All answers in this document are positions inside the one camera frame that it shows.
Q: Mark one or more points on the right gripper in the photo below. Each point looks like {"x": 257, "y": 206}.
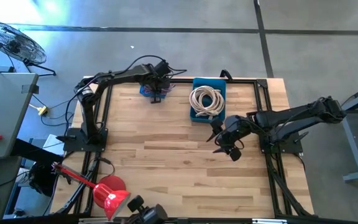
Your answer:
{"x": 236, "y": 130}

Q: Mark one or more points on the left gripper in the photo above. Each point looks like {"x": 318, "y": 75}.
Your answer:
{"x": 155, "y": 84}

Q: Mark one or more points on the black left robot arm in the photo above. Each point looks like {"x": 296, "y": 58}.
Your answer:
{"x": 87, "y": 118}

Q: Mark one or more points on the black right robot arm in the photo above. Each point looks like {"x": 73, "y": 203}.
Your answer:
{"x": 291, "y": 119}

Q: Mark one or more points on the blue plastic bin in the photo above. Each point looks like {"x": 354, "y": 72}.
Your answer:
{"x": 208, "y": 81}

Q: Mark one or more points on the red desk lamp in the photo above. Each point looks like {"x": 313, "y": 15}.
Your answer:
{"x": 110, "y": 199}

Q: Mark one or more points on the pale grey box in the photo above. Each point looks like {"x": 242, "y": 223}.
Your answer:
{"x": 53, "y": 146}

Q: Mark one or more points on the black flat bar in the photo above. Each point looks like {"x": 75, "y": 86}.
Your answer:
{"x": 33, "y": 151}

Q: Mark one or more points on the black bag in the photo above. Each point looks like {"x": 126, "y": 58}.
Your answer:
{"x": 42, "y": 180}

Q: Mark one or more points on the grey side table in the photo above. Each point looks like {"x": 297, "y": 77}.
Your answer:
{"x": 2, "y": 109}

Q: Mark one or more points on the black floor fan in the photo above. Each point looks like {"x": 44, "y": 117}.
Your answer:
{"x": 11, "y": 43}

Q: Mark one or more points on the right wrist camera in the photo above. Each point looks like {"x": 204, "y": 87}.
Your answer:
{"x": 235, "y": 154}

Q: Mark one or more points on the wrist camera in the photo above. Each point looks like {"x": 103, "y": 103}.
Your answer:
{"x": 235, "y": 154}
{"x": 162, "y": 68}

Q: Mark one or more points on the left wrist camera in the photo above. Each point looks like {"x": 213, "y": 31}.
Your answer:
{"x": 162, "y": 68}

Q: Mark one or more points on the black aluminium table frame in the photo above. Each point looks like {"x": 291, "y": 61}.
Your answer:
{"x": 241, "y": 81}

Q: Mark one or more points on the silver metal bracket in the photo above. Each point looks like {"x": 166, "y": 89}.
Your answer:
{"x": 269, "y": 221}

